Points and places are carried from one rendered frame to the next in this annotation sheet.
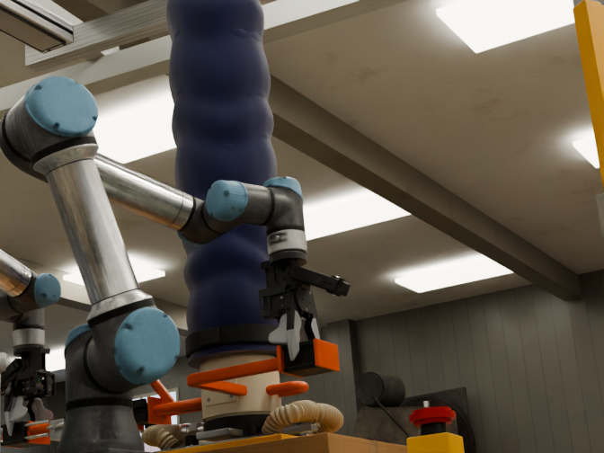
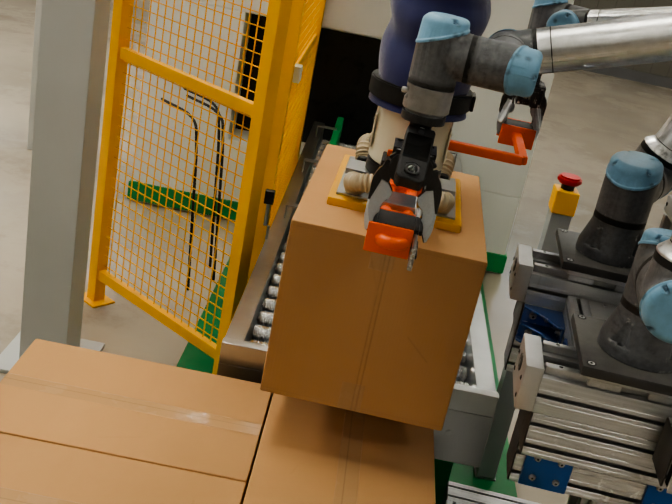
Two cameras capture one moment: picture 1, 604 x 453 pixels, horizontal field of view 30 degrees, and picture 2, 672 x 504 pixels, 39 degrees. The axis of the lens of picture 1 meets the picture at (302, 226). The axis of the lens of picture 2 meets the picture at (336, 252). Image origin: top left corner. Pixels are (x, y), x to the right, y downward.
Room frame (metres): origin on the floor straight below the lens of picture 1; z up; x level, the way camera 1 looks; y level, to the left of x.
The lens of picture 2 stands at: (3.36, 2.00, 1.74)
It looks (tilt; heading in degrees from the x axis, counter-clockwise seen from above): 22 degrees down; 246
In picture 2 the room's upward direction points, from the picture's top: 11 degrees clockwise
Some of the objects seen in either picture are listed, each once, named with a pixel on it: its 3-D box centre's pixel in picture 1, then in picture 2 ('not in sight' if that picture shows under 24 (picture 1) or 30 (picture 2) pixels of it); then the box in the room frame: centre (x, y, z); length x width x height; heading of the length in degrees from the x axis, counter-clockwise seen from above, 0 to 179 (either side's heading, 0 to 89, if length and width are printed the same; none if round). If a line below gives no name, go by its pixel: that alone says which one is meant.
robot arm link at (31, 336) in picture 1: (29, 341); (425, 99); (2.67, 0.68, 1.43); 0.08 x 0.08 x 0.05
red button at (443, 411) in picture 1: (432, 422); (569, 182); (1.71, -0.17, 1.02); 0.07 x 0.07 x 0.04
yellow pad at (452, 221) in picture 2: (220, 443); (440, 193); (2.33, 0.20, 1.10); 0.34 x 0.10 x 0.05; 63
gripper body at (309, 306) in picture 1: (287, 288); (530, 80); (2.06, 0.04, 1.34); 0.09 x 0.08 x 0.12; 63
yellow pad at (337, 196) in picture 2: not in sight; (358, 175); (2.50, 0.12, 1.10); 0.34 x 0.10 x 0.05; 63
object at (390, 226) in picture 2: (26, 435); (389, 232); (2.68, 0.69, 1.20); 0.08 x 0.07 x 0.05; 63
